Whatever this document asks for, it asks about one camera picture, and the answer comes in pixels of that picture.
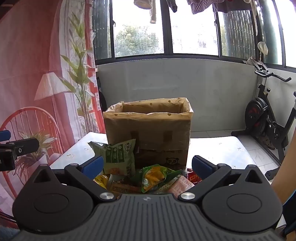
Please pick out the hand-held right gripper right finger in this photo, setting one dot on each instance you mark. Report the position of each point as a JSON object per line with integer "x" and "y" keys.
{"x": 203, "y": 165}

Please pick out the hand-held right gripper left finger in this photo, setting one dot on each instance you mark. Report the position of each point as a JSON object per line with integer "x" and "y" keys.
{"x": 92, "y": 165}

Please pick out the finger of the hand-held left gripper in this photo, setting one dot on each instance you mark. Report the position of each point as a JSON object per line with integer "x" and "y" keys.
{"x": 25, "y": 146}
{"x": 5, "y": 135}

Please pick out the pale green snack packet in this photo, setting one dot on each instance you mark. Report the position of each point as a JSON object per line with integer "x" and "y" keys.
{"x": 118, "y": 157}

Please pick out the green orange snack packet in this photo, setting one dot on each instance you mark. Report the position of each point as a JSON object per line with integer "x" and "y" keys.
{"x": 152, "y": 177}

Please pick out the cardboard box with plastic liner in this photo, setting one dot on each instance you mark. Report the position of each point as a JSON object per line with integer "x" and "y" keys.
{"x": 148, "y": 129}

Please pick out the small red snack packet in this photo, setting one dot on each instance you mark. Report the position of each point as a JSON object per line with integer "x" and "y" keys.
{"x": 193, "y": 178}

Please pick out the yellow snack packet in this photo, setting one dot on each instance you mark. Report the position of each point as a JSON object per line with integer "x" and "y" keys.
{"x": 101, "y": 180}

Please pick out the pink printed snack packet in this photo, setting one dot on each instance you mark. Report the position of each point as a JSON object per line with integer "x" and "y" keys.
{"x": 180, "y": 185}

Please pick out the brown snack packet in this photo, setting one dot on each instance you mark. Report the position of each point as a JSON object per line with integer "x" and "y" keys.
{"x": 124, "y": 187}

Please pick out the black round object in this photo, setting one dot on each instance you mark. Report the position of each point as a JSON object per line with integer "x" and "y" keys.
{"x": 101, "y": 97}

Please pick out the blue fuzzy cloth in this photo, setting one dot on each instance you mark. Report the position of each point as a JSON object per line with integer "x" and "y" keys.
{"x": 8, "y": 234}

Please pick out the black exercise bike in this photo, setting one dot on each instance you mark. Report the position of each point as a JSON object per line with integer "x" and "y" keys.
{"x": 254, "y": 111}

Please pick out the red printed curtain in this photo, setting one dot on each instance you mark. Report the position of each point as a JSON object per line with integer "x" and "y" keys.
{"x": 34, "y": 46}

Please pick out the white bag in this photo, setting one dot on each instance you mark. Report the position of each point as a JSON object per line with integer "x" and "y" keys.
{"x": 253, "y": 62}

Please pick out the white hanging pouch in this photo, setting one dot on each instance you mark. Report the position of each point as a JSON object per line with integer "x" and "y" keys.
{"x": 263, "y": 47}

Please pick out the black framed window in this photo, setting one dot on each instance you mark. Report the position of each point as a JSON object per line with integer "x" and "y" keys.
{"x": 166, "y": 27}

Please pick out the purple hanging garment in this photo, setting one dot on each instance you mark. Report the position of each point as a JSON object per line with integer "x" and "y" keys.
{"x": 222, "y": 4}

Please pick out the dark hanging garment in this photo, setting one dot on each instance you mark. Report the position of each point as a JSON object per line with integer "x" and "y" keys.
{"x": 172, "y": 4}

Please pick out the beige hanging garment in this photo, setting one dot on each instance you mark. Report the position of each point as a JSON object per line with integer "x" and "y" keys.
{"x": 144, "y": 4}

